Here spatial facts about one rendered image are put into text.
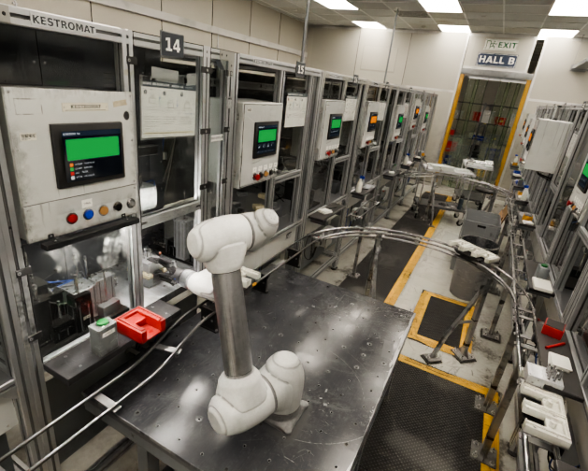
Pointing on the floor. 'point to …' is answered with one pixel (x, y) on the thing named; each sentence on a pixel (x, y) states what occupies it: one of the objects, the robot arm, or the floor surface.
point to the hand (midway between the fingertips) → (153, 264)
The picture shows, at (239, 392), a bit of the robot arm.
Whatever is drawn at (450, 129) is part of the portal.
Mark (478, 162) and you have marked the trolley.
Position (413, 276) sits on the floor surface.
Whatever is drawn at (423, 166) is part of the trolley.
